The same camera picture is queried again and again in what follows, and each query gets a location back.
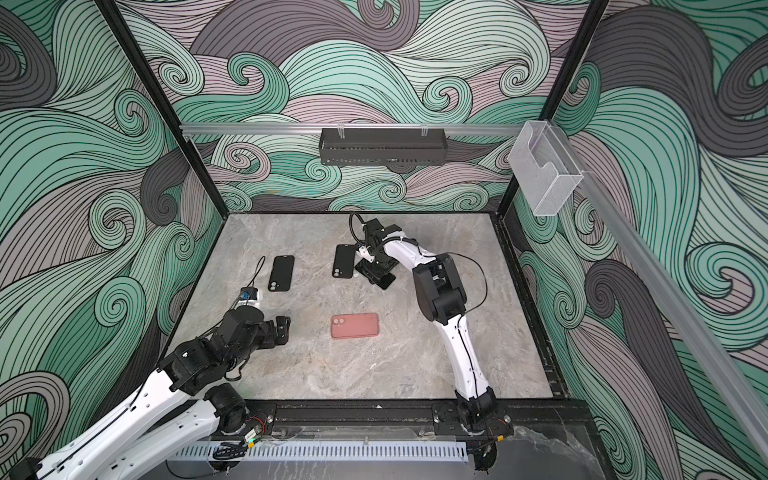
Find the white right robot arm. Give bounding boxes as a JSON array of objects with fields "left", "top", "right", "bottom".
[{"left": 349, "top": 214, "right": 498, "bottom": 434}]

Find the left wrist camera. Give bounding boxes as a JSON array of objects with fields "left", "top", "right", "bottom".
[{"left": 234, "top": 286, "right": 263, "bottom": 309}]

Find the aluminium right wall rail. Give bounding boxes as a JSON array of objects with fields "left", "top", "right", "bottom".
[{"left": 548, "top": 124, "right": 767, "bottom": 461}]

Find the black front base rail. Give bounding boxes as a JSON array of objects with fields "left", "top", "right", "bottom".
[{"left": 246, "top": 398, "right": 592, "bottom": 437}]

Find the pink phone case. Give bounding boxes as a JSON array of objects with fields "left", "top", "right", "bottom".
[{"left": 331, "top": 313, "right": 379, "bottom": 339}]

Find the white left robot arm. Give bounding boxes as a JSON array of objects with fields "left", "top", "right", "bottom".
[{"left": 10, "top": 304, "right": 291, "bottom": 479}]

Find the clear plastic wall bin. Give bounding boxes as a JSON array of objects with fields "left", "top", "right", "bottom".
[{"left": 507, "top": 121, "right": 583, "bottom": 217}]

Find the black phone case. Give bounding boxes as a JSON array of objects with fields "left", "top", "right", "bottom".
[
  {"left": 332, "top": 244, "right": 357, "bottom": 279},
  {"left": 268, "top": 255, "right": 295, "bottom": 292}
]

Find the aluminium back wall rail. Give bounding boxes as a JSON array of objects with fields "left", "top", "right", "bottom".
[{"left": 179, "top": 122, "right": 526, "bottom": 138}]

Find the white slotted cable duct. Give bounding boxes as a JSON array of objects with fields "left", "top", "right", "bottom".
[{"left": 170, "top": 440, "right": 469, "bottom": 463}]

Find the black phone ribbed back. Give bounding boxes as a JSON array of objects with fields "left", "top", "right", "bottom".
[{"left": 372, "top": 270, "right": 396, "bottom": 290}]

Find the black wall tray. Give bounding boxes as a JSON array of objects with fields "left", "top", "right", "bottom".
[{"left": 318, "top": 127, "right": 448, "bottom": 166}]

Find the aluminium wall rail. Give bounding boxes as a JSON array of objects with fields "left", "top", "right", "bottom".
[
  {"left": 179, "top": 122, "right": 526, "bottom": 138},
  {"left": 548, "top": 124, "right": 767, "bottom": 461}
]

